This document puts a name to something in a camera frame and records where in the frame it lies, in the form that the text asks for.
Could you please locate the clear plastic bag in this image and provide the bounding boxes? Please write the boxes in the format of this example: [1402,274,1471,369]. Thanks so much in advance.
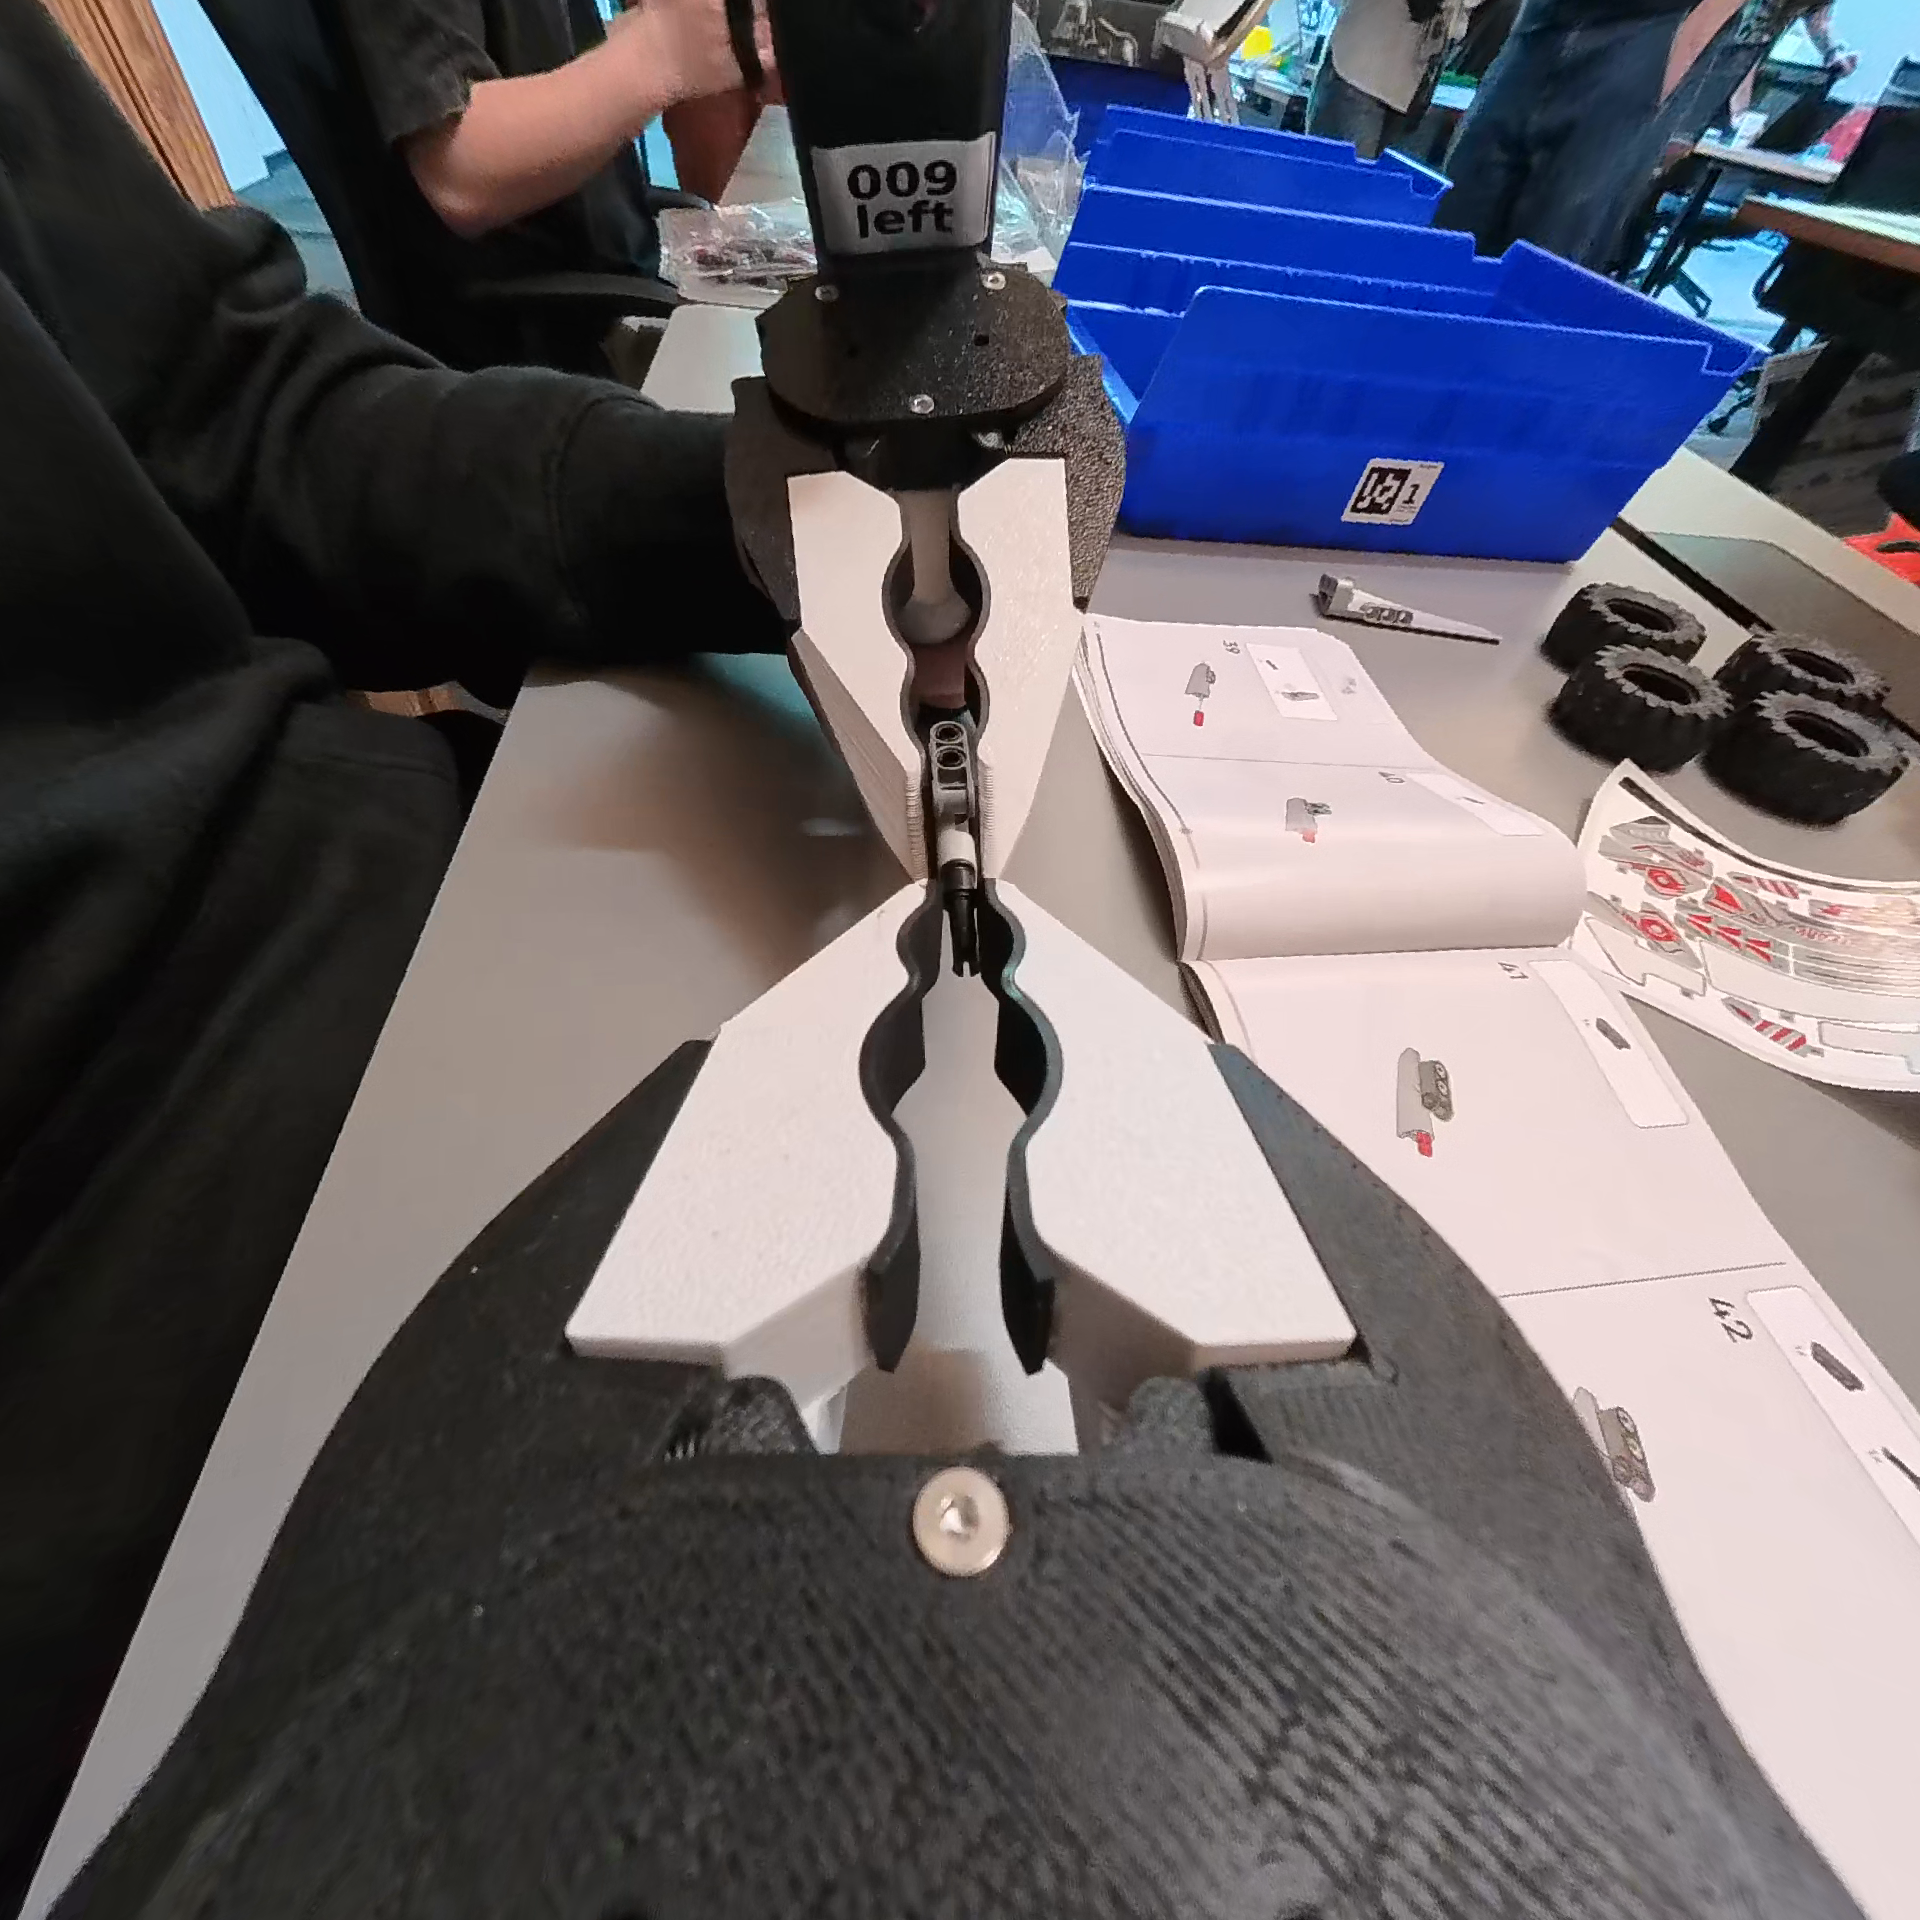
[995,25,1092,252]

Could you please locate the person's black clothed torso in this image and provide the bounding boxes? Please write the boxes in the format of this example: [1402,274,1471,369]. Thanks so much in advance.
[0,0,528,1900]

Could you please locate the grey desk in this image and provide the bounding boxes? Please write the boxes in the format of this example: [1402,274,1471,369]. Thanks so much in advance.
[25,103,1920,1920]

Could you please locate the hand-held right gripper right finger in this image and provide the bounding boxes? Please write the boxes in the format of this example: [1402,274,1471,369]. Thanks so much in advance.
[995,879,1362,1450]

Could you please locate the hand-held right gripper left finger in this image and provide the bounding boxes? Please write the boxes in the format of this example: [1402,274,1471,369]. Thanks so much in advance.
[567,883,939,1450]

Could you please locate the plastic bag of toy parts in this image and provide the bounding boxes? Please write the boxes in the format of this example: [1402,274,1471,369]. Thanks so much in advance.
[655,196,824,296]

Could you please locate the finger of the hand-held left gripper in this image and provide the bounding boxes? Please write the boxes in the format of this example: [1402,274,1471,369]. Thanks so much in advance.
[956,453,1085,875]
[788,468,943,883]

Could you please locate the wooden panel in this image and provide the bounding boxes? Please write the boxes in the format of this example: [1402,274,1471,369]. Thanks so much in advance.
[79,0,246,215]

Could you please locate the grey toy beam piece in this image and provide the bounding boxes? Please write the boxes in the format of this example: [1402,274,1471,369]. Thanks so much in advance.
[923,711,995,879]

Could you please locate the brown background table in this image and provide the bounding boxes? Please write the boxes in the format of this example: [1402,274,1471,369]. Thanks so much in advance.
[1694,129,1920,497]

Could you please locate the blue plastic bin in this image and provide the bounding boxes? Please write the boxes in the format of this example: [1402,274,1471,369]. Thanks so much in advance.
[1052,185,1516,328]
[1080,128,1458,230]
[1046,58,1201,140]

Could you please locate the blue bin with tag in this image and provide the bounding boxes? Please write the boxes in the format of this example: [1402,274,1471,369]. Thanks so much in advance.
[1122,279,1760,569]

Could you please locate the grey wedge brick separator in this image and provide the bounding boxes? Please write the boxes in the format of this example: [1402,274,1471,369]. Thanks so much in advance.
[1313,572,1503,648]

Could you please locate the black toy tire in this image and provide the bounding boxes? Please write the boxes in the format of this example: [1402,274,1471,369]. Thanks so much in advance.
[1712,630,1894,727]
[1548,646,1737,771]
[1538,579,1712,677]
[1743,685,1916,828]

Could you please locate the red and grey sticker sheet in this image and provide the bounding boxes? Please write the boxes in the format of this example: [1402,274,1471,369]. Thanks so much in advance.
[1565,756,1920,1098]

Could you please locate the open instruction booklet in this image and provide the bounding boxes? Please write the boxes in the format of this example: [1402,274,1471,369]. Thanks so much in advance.
[1071,612,1920,1660]

